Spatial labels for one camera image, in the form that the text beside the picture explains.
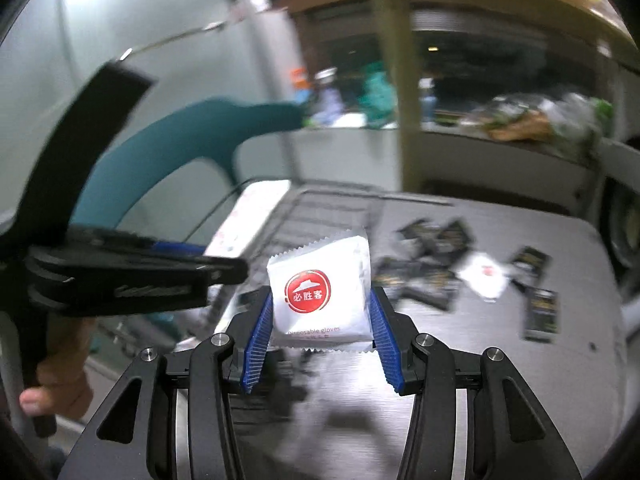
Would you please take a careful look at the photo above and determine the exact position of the clear spray bottle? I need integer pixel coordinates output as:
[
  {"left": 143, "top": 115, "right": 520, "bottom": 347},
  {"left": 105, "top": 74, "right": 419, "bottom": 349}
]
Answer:
[{"left": 312, "top": 67, "right": 346, "bottom": 126}]

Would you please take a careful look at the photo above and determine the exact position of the orange capped spray bottle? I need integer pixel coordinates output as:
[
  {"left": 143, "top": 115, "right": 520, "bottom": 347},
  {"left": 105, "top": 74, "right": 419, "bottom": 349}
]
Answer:
[{"left": 292, "top": 67, "right": 311, "bottom": 106}]

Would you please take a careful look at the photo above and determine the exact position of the white washing machine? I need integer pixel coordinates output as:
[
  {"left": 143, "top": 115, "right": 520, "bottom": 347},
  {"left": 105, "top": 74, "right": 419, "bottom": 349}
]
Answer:
[{"left": 600, "top": 175, "right": 640, "bottom": 271}]

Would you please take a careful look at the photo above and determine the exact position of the pile of black tissue packets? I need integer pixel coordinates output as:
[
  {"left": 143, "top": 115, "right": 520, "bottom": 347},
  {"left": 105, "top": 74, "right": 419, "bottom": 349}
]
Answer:
[{"left": 372, "top": 217, "right": 560, "bottom": 345}]

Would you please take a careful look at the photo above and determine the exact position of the white printed wrapper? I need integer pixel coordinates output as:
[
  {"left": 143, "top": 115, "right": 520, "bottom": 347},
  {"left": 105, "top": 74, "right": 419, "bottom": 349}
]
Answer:
[{"left": 206, "top": 181, "right": 292, "bottom": 261}]

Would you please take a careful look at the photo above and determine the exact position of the small blue bottle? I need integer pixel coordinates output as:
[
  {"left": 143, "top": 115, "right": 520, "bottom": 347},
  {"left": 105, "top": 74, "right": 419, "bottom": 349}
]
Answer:
[{"left": 417, "top": 77, "right": 437, "bottom": 123}]

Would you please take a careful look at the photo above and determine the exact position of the grey refrigerator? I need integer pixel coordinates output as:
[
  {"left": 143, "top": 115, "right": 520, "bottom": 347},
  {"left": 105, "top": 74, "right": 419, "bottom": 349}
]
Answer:
[{"left": 0, "top": 0, "right": 261, "bottom": 241}]

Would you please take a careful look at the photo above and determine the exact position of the person's left hand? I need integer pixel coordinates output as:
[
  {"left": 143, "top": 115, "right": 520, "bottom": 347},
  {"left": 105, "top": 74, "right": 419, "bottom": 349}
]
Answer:
[{"left": 20, "top": 317, "right": 98, "bottom": 421}]

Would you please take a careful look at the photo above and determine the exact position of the light wooden shelf unit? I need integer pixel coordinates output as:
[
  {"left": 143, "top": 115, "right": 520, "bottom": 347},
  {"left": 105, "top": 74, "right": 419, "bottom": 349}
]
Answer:
[{"left": 290, "top": 0, "right": 640, "bottom": 196}]

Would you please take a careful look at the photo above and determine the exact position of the green white plastic bag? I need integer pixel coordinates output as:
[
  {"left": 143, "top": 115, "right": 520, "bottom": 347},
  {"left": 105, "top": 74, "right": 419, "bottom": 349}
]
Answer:
[{"left": 560, "top": 92, "right": 616, "bottom": 146}]

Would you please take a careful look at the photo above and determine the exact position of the grey plastic chair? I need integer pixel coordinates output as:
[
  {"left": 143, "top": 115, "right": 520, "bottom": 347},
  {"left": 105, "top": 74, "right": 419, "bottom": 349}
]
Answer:
[{"left": 597, "top": 137, "right": 640, "bottom": 173}]

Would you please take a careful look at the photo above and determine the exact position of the black wire basket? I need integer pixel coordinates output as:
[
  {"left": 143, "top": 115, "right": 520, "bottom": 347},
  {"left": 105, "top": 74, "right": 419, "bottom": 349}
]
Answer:
[{"left": 95, "top": 177, "right": 453, "bottom": 361}]

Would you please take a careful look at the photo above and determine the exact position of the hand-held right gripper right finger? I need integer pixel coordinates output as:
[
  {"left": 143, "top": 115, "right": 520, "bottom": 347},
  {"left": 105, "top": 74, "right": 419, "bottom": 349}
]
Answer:
[{"left": 369, "top": 285, "right": 583, "bottom": 480}]

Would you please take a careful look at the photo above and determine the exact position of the white narrow cabinet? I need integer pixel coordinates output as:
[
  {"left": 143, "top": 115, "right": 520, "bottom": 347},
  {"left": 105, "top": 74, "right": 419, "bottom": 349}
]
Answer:
[{"left": 235, "top": 5, "right": 301, "bottom": 111}]

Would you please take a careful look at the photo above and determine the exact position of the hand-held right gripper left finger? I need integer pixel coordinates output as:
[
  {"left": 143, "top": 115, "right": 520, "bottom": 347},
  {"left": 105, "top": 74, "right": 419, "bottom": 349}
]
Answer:
[{"left": 60, "top": 287, "right": 275, "bottom": 480}]

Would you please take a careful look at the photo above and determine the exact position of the teal plastic chair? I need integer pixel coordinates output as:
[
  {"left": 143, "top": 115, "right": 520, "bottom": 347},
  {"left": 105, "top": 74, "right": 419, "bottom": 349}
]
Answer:
[{"left": 70, "top": 97, "right": 306, "bottom": 231}]

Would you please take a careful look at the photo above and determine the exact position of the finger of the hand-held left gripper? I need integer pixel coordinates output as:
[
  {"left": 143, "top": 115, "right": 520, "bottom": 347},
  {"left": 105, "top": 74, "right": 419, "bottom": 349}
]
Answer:
[
  {"left": 70, "top": 226, "right": 207, "bottom": 258},
  {"left": 199, "top": 255, "right": 249, "bottom": 291}
]

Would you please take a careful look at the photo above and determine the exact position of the clear plastic grocery bag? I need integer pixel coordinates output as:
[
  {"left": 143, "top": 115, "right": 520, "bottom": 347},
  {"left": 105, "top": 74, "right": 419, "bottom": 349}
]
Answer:
[{"left": 460, "top": 92, "right": 566, "bottom": 143}]

